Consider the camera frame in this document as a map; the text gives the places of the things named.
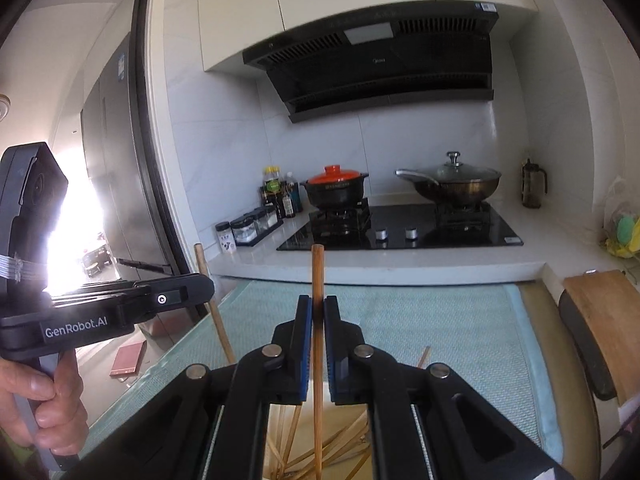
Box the wooden chopstick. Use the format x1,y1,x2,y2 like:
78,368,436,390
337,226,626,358
345,450,371,480
311,244,324,479
266,405,303,479
418,346,432,368
277,410,369,479
194,243,236,364

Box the person's left hand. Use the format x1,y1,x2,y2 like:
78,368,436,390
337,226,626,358
1,350,89,456

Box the red notebook on floor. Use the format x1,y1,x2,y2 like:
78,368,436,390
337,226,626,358
110,340,146,377

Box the green woven table mat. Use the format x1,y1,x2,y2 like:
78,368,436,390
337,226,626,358
80,281,565,463

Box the white spice jar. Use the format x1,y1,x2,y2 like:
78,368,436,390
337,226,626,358
215,221,236,254

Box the black spice rack tray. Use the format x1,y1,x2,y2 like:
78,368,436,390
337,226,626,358
230,205,283,247

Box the grey refrigerator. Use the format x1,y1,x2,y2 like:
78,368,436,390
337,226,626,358
80,36,172,281

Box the black gas stove top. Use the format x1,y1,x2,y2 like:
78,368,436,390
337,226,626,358
278,202,524,252

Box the wooden cutting board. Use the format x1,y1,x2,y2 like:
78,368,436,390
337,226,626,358
564,271,639,406

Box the dark sauce bottle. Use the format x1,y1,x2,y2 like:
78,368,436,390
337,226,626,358
281,180,303,218

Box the wok with glass lid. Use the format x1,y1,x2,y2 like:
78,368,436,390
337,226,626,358
395,151,502,207

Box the yellow cap oil bottle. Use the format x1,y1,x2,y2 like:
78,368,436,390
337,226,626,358
262,166,281,205

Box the black pot orange lid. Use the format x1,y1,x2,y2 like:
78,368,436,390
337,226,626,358
303,165,369,210

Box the dark glass jug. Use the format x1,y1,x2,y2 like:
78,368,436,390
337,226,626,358
521,159,548,209

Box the bag of yellow green items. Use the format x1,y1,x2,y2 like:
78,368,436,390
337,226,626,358
603,177,639,259

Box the black range hood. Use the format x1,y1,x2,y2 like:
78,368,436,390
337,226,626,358
243,0,499,122

